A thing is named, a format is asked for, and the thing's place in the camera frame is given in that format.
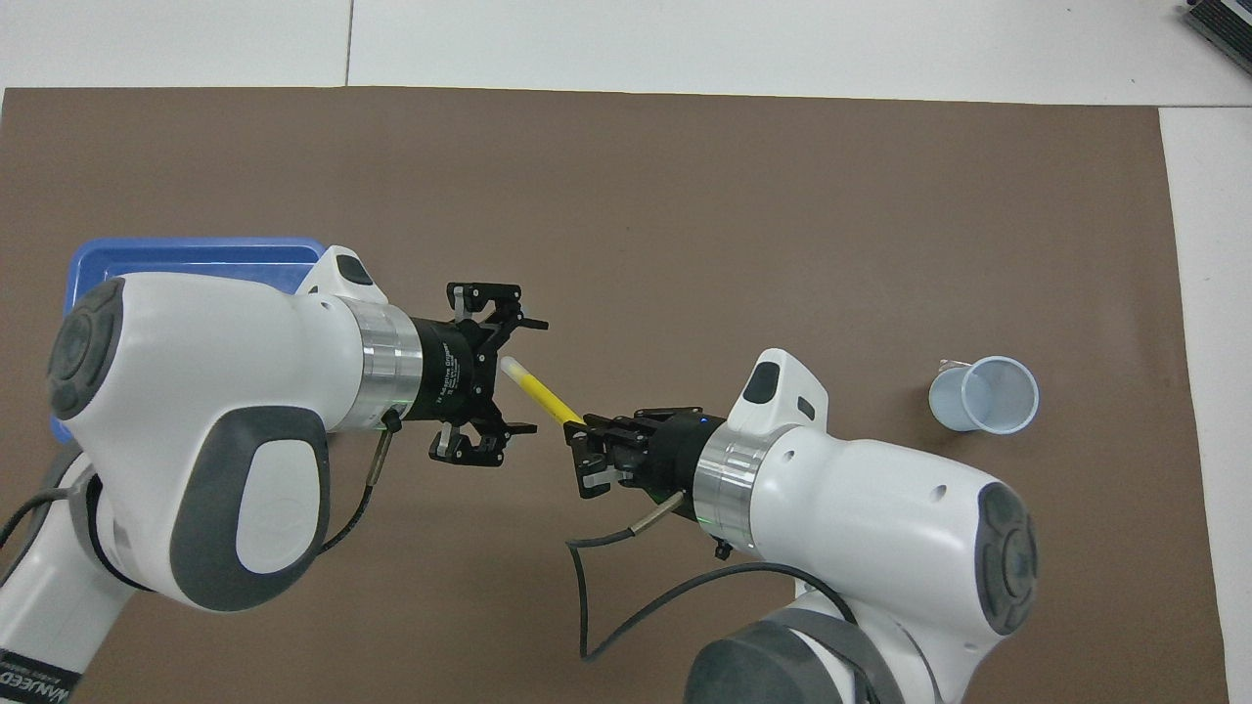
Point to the brown table mat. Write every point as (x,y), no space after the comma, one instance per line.
(685,196)

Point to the clear plastic cup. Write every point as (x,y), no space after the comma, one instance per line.
(983,396)

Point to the yellow pen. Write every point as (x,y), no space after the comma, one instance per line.
(540,391)

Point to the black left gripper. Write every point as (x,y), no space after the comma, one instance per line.
(450,376)

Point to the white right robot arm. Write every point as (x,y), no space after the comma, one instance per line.
(861,528)

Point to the grey ribbed device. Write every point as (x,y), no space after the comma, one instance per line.
(1223,20)

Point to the blue plastic tray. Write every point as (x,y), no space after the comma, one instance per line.
(196,256)

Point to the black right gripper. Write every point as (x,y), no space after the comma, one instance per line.
(665,455)

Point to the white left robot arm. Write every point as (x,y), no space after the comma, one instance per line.
(196,430)

